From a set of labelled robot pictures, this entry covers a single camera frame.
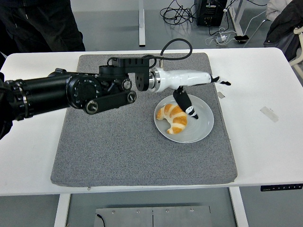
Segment grey metal plate with screws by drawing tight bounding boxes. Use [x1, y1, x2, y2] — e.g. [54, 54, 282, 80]
[95, 205, 212, 227]

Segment black phone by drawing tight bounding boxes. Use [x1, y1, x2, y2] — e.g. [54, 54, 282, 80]
[234, 35, 250, 44]

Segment metal chair leg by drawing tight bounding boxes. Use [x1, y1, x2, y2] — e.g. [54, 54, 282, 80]
[243, 20, 269, 48]

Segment slanted background white table leg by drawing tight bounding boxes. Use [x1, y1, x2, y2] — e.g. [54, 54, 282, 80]
[227, 0, 244, 36]

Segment black computer box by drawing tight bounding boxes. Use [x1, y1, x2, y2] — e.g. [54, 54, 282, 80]
[194, 0, 228, 26]

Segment grey fabric mat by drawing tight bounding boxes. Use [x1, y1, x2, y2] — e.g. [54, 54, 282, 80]
[50, 52, 238, 187]

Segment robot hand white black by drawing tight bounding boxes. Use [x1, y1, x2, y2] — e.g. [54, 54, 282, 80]
[153, 67, 232, 121]

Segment grey round plate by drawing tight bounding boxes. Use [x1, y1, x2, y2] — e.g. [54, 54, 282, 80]
[154, 94, 215, 144]

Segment black jacket on chair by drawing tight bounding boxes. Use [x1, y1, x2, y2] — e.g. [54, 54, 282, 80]
[262, 0, 303, 62]

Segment white chair armrest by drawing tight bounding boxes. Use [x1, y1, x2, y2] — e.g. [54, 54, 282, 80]
[288, 25, 303, 66]

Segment white charger with cable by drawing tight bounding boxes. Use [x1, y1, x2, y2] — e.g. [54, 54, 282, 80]
[205, 27, 237, 45]

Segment tangled black cables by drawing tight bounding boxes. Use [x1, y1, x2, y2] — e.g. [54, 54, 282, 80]
[160, 0, 199, 26]

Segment table control panel black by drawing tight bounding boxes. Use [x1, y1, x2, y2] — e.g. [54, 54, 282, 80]
[260, 183, 303, 192]

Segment croissant bread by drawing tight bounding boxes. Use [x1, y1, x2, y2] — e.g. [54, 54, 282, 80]
[156, 103, 188, 135]

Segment long grey tape piece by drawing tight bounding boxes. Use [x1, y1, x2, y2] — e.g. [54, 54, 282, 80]
[259, 106, 279, 123]

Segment person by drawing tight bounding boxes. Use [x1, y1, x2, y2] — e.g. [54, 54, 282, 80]
[0, 0, 86, 56]

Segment white garment on chair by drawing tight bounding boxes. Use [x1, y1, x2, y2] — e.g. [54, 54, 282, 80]
[265, 0, 292, 22]

